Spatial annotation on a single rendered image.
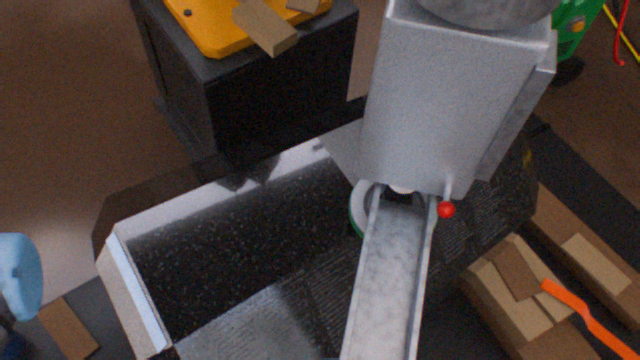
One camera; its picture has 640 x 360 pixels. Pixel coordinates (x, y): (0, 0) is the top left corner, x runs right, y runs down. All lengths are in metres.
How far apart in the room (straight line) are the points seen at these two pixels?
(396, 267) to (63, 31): 2.37
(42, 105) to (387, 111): 2.13
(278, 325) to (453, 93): 0.74
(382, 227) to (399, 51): 0.42
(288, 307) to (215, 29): 0.92
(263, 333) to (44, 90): 1.86
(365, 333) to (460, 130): 0.39
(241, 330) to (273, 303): 0.09
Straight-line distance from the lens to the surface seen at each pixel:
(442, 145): 0.97
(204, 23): 1.87
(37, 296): 0.67
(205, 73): 1.78
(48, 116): 2.79
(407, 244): 1.11
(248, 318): 1.33
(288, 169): 1.46
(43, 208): 2.54
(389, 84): 0.86
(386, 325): 1.04
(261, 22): 1.79
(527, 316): 2.11
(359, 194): 1.36
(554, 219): 2.45
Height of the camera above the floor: 2.07
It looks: 60 degrees down
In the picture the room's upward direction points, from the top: 5 degrees clockwise
